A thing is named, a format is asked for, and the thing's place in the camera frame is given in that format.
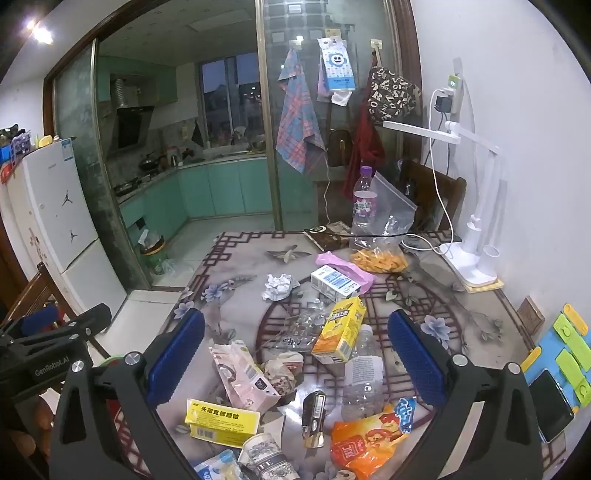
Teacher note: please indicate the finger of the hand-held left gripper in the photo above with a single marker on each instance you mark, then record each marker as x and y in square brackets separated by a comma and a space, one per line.
[41, 321]
[90, 321]

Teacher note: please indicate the carved wooden chair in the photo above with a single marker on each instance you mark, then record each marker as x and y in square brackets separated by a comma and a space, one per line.
[39, 290]

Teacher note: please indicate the brown white patterned bag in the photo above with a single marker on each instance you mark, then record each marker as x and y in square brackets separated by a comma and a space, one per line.
[392, 99]

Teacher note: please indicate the teal kitchen cabinets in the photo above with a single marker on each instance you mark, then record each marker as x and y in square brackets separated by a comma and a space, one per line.
[221, 189]

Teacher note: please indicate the yellow drink carton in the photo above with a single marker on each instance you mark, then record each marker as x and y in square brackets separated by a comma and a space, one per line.
[339, 330]

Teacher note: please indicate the pale pink snack bag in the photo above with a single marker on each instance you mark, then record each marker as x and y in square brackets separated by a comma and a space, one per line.
[240, 378]

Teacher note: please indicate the range hood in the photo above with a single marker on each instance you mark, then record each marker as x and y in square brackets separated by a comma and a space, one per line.
[131, 124]

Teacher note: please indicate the black smartphone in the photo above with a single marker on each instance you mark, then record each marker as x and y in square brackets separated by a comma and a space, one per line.
[551, 406]

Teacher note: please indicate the purple label water bottle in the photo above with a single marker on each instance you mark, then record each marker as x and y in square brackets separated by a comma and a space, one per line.
[364, 203]

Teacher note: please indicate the dark printed packet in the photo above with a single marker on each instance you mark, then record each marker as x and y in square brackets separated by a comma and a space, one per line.
[330, 237]

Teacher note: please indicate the wall socket with chargers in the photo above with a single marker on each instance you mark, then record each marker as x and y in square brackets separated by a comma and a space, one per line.
[443, 104]

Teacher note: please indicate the wooden coaster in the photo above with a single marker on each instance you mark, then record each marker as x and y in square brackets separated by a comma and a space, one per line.
[485, 288]

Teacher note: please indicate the red cloth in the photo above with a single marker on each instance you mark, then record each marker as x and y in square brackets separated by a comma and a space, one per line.
[367, 152]

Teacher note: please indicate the crumpled white paper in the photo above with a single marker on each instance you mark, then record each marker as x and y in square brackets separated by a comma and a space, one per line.
[277, 286]

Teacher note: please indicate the green bottle on floor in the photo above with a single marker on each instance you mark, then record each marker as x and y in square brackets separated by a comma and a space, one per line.
[154, 258]

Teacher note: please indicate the clear zip bag with snacks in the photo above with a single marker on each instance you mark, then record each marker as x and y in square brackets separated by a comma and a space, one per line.
[378, 261]

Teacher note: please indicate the dark wooden chair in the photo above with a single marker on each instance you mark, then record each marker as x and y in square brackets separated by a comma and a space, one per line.
[450, 194]

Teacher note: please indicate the patterned paper cup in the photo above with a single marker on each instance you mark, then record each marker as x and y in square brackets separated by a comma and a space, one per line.
[268, 459]

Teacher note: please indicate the small white blue box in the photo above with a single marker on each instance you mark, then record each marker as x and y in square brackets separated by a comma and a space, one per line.
[332, 282]

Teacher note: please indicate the empty clear plastic bottle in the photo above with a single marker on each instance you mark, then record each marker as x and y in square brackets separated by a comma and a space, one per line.
[364, 378]

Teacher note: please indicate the metal can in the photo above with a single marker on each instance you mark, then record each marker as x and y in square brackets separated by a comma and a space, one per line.
[346, 475]

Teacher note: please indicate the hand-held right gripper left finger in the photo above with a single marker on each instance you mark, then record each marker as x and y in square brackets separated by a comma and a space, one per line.
[178, 355]

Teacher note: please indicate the blue board with green pieces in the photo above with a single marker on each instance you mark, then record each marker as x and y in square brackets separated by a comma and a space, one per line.
[549, 350]

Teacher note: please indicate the white desk lamp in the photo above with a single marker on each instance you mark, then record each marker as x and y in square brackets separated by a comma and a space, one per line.
[475, 258]

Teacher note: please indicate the kitchen window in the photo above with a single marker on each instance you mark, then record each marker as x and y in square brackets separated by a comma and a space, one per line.
[231, 92]

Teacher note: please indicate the white refrigerator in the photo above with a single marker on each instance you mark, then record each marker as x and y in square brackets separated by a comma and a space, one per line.
[55, 207]

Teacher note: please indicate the black wok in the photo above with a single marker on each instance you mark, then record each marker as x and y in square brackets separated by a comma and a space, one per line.
[148, 164]

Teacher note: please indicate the hanging blue white packet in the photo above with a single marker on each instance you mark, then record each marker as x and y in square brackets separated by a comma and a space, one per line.
[337, 69]

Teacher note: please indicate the small black carton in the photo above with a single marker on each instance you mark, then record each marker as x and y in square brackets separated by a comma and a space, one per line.
[314, 415]

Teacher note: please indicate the pink plastic bag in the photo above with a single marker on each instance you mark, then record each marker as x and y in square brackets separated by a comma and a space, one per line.
[351, 272]

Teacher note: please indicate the person's left hand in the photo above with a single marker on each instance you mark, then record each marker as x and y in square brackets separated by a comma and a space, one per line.
[21, 445]

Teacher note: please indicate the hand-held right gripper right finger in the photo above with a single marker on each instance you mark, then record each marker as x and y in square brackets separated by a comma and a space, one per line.
[415, 355]

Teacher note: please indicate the teal wall cabinets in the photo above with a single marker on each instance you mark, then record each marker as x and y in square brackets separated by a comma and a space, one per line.
[138, 78]

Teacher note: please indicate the orange snack bag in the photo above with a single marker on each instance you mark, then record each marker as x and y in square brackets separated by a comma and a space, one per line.
[364, 443]

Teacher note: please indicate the brown handbag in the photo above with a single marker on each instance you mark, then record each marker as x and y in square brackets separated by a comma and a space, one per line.
[339, 150]

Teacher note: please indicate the yellow medicine box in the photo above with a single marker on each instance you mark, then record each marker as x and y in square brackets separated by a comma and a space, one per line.
[221, 422]

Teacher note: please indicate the plaid cloth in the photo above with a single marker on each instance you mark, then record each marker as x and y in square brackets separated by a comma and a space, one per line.
[298, 124]

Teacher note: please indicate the pile of colourful boxes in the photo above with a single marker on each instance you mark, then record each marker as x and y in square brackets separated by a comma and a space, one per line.
[18, 145]

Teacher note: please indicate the small wooden block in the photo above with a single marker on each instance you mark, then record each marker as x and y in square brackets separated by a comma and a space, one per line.
[531, 316]

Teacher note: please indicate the crumpled brown wrapper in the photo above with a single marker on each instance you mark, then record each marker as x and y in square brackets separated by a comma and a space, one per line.
[279, 376]

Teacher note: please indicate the clear plastic wrapper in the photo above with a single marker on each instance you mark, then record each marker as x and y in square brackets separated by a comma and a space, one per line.
[295, 330]

